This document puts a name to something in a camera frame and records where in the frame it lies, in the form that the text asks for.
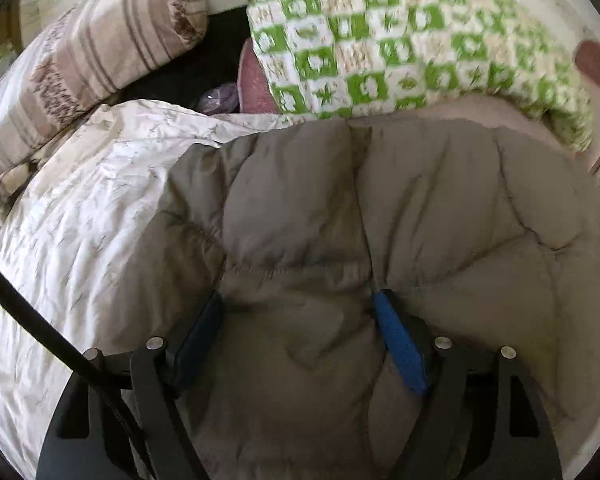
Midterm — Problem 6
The grey quilted hooded jacket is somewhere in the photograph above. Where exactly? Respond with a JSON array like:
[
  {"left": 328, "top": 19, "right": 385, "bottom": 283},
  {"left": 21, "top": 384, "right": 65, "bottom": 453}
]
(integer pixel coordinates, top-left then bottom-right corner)
[{"left": 147, "top": 117, "right": 600, "bottom": 480}]

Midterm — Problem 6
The green and white patterned blanket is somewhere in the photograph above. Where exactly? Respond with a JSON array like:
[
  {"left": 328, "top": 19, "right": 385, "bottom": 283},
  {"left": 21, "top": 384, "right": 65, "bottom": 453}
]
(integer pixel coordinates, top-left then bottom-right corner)
[{"left": 242, "top": 0, "right": 595, "bottom": 153}]

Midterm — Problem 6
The dark cloth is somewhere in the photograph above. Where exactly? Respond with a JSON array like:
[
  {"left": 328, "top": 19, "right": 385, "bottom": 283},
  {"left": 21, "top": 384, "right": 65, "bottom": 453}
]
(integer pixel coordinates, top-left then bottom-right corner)
[{"left": 111, "top": 7, "right": 253, "bottom": 111}]

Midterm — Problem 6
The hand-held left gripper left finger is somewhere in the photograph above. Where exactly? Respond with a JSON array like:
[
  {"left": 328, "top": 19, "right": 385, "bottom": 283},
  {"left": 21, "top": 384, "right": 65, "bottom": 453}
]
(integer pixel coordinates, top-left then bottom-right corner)
[{"left": 36, "top": 290, "right": 226, "bottom": 480}]

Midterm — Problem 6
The black cable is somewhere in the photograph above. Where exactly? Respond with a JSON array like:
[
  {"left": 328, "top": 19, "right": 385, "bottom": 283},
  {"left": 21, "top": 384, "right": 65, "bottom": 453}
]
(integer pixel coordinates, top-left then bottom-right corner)
[{"left": 0, "top": 247, "right": 156, "bottom": 480}]

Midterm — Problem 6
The striped beige pillow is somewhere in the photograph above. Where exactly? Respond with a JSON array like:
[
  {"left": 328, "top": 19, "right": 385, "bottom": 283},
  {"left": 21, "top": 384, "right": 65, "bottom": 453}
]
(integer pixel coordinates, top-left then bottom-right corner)
[{"left": 0, "top": 0, "right": 209, "bottom": 177}]

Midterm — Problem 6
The purple plastic bag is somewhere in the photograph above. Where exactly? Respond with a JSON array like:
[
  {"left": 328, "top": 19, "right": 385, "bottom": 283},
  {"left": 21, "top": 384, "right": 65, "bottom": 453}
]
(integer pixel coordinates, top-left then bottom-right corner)
[{"left": 190, "top": 82, "right": 242, "bottom": 114}]

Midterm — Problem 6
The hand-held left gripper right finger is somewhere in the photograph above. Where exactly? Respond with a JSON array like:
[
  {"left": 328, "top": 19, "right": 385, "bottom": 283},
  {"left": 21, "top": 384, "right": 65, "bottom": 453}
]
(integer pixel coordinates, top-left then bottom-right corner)
[{"left": 372, "top": 289, "right": 564, "bottom": 480}]

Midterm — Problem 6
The white printed duvet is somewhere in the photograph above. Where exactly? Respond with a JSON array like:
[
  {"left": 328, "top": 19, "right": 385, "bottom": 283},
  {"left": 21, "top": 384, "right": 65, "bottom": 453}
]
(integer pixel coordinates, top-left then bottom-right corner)
[{"left": 0, "top": 100, "right": 600, "bottom": 476}]

